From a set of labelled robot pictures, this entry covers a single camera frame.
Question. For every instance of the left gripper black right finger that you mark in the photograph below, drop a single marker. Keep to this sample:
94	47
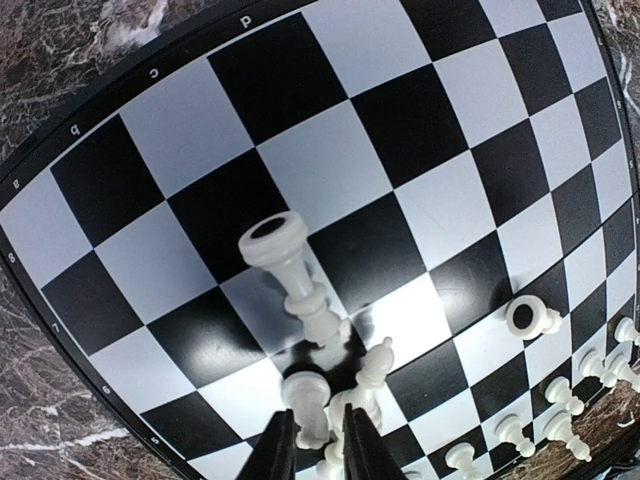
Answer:
365	454

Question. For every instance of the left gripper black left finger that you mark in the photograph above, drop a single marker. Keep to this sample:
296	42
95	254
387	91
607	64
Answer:
274	457

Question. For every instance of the white chess queen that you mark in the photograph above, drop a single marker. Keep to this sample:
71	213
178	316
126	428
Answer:
332	466

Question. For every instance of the white chess king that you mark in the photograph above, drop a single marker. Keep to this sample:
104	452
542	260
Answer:
275	245

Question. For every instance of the black and white chessboard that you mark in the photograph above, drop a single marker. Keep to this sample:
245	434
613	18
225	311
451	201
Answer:
446	157

